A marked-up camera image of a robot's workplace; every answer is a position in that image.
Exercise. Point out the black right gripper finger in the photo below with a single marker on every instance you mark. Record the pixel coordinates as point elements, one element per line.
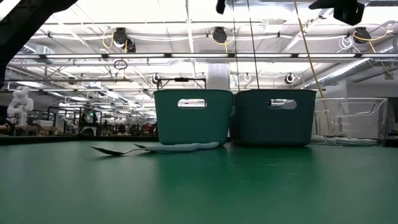
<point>326,4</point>

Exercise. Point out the silver ventilation duct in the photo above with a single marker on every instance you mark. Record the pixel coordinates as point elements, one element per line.
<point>357,68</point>

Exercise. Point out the dark grey-blue plastic bin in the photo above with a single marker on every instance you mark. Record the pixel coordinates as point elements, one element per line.
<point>270,127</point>

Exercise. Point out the black workstation frame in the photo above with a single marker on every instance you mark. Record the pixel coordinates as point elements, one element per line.
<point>90,124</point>

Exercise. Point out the black aluminium table frame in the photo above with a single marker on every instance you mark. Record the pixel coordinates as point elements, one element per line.
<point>46,140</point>

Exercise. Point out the teal plastic bin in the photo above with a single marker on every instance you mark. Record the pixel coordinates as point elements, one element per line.
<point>192,124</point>

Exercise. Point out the grey overhead pipe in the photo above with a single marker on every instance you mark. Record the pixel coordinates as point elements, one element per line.
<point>62,80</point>

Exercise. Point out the long ceiling light rail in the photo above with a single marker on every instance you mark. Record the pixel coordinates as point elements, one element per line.
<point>199,56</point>

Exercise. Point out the clear plastic bin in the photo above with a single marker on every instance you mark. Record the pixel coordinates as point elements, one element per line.
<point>348,100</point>

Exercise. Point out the white humanoid robot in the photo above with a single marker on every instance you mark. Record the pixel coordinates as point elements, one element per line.
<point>20,105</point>

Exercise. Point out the black metal stand frame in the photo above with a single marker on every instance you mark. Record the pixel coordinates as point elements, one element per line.
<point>182,79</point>

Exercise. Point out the white round column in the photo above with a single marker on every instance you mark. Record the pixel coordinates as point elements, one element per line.
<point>218,77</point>

